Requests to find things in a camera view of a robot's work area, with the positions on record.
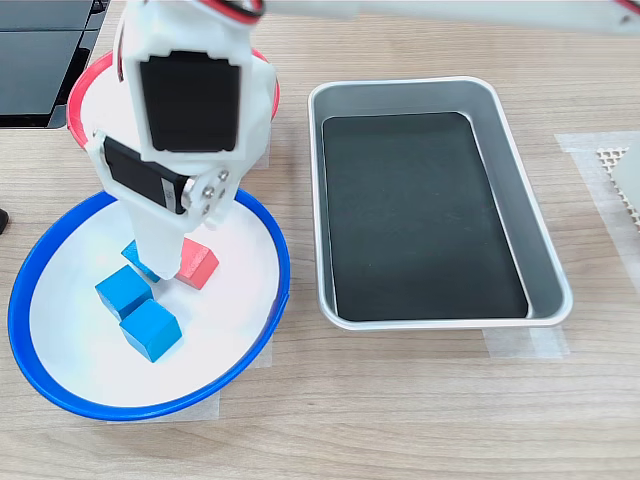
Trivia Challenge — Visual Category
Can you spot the blue cube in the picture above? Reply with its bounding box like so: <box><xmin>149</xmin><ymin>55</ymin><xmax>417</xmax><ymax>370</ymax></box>
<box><xmin>121</xmin><ymin>238</ymin><xmax>164</xmax><ymax>284</ymax></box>
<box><xmin>118</xmin><ymin>298</ymin><xmax>183</xmax><ymax>364</ymax></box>
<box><xmin>94</xmin><ymin>264</ymin><xmax>154</xmax><ymax>321</ymax></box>

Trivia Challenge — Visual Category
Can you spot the red cube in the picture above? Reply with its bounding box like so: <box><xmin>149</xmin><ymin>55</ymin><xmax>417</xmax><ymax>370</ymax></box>
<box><xmin>173</xmin><ymin>237</ymin><xmax>220</xmax><ymax>291</ymax></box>

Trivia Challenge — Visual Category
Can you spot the red-rimmed white plate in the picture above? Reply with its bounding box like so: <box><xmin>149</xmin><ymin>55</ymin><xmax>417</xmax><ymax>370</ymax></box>
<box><xmin>66</xmin><ymin>47</ymin><xmax>280</xmax><ymax>174</ymax></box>

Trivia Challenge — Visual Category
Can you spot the blue-rimmed white plate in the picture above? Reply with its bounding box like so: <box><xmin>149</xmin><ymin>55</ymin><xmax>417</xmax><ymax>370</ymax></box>
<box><xmin>7</xmin><ymin>187</ymin><xmax>292</xmax><ymax>422</ymax></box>

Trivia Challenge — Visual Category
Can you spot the black flat electronic device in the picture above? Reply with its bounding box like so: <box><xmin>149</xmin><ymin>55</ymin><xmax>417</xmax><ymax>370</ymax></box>
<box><xmin>0</xmin><ymin>0</ymin><xmax>124</xmax><ymax>130</ymax></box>

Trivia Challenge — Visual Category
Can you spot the black tray mat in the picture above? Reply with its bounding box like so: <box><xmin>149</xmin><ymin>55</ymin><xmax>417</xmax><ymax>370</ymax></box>
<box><xmin>322</xmin><ymin>110</ymin><xmax>530</xmax><ymax>322</ymax></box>

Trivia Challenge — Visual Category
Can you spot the steel tray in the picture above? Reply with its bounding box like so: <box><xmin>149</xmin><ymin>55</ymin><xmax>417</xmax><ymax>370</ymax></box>
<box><xmin>307</xmin><ymin>75</ymin><xmax>575</xmax><ymax>332</ymax></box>

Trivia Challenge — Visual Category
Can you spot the red black white servo cable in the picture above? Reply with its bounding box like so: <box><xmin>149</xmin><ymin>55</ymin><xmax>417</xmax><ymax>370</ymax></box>
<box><xmin>612</xmin><ymin>0</ymin><xmax>640</xmax><ymax>26</ymax></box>
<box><xmin>192</xmin><ymin>0</ymin><xmax>267</xmax><ymax>25</ymax></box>

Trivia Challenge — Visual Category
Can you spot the pale perforated base plate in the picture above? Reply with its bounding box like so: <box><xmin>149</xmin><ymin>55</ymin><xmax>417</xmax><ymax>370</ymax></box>
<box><xmin>594</xmin><ymin>145</ymin><xmax>640</xmax><ymax>236</ymax></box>

